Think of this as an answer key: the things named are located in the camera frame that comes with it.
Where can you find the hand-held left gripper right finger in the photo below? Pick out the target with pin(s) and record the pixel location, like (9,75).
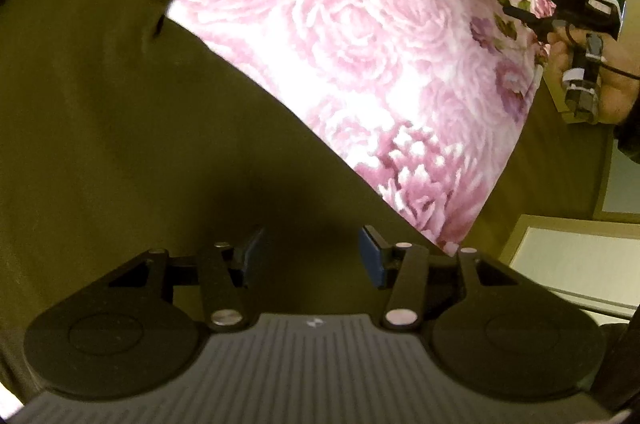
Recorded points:
(372,259)

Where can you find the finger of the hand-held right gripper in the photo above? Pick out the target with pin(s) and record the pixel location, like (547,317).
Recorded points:
(525,15)

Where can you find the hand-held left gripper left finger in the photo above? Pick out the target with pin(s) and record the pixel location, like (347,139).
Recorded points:
(252,251)

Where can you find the brown garment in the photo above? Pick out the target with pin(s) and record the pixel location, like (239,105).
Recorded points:
(125,129)

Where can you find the person's right forearm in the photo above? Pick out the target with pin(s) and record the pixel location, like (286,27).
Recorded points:
(631,134)

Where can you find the person's right hand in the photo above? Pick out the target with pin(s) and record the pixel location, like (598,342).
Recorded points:
(620,97)

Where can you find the wooden wardrobe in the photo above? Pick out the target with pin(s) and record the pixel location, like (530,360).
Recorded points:
(515,244)

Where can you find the pink floral bed sheet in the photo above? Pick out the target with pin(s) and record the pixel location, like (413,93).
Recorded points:
(375,79)

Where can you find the person's dark clothing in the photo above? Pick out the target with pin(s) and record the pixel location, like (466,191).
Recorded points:
(620,369)

